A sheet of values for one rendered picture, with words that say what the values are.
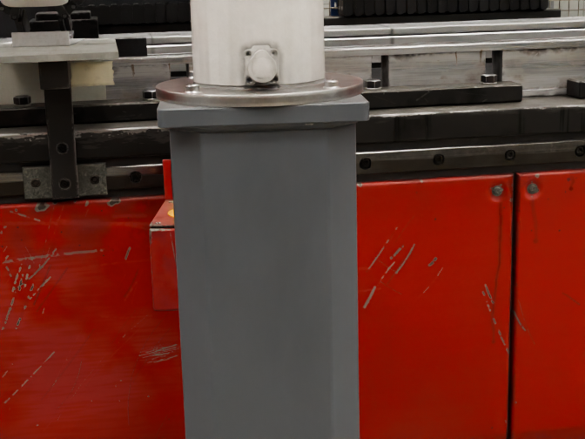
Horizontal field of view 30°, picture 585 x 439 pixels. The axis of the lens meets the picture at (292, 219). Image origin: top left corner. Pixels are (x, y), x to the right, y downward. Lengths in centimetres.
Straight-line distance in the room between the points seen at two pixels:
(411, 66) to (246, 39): 94
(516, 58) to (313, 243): 103
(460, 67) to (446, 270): 35
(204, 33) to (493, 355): 107
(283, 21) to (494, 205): 93
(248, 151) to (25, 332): 89
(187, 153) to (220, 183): 4
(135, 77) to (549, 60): 71
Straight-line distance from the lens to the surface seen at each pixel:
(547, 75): 195
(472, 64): 190
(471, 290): 184
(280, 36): 95
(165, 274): 147
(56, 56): 154
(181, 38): 205
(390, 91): 180
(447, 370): 188
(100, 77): 179
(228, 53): 95
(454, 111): 177
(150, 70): 179
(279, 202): 94
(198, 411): 102
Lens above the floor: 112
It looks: 14 degrees down
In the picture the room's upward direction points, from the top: 2 degrees counter-clockwise
